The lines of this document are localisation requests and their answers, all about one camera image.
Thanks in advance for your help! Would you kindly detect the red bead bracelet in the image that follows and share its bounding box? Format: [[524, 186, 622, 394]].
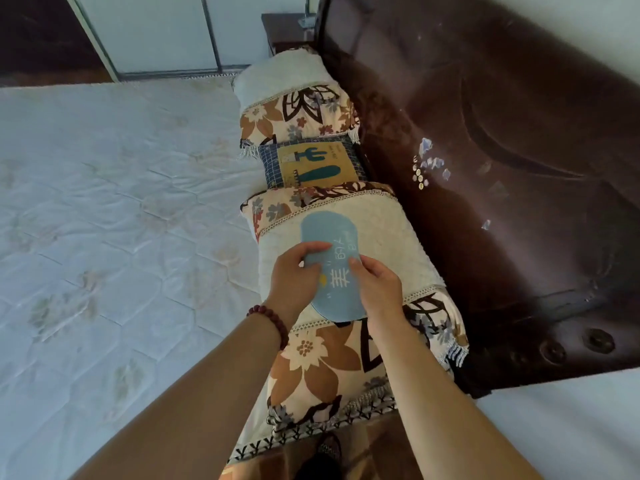
[[245, 304, 290, 351]]

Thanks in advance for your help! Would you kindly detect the person's left forearm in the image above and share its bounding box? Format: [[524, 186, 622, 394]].
[[69, 314, 296, 480]]

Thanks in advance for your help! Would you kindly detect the dark wooden headboard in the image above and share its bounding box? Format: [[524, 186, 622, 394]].
[[315, 0, 640, 398]]

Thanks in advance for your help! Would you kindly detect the dark wooden nightstand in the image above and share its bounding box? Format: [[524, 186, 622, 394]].
[[261, 13, 321, 57]]

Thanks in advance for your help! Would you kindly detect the group of shiny headboard stickers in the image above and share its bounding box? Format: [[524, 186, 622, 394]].
[[412, 137, 453, 191]]

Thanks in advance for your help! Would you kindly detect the white sliding door wardrobe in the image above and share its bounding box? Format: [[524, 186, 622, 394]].
[[65, 0, 321, 83]]

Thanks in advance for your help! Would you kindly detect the person's right forearm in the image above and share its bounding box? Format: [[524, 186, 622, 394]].
[[369, 317, 543, 480]]

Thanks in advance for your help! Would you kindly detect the person's right hand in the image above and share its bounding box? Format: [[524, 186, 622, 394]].
[[347, 255, 406, 339]]

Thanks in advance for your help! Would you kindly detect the person's patterned slipper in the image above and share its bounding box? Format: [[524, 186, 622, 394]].
[[317, 434, 345, 461]]

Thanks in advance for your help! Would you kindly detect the light blue eye mask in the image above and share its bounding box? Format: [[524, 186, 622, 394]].
[[299, 210, 369, 323]]

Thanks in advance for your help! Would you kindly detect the person's dark trouser leg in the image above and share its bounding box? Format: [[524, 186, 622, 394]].
[[295, 442, 346, 480]]

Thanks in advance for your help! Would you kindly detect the person's left hand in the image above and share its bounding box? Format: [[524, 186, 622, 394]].
[[265, 240, 333, 327]]

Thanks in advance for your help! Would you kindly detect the white quilted mattress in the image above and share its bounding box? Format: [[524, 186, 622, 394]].
[[0, 74, 321, 480]]

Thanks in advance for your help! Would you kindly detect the floral pillow with white towel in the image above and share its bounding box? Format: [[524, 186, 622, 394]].
[[232, 48, 362, 161], [239, 182, 471, 445]]

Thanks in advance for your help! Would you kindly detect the blue checked cactus cushion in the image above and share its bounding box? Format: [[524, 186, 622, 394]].
[[257, 137, 369, 191]]

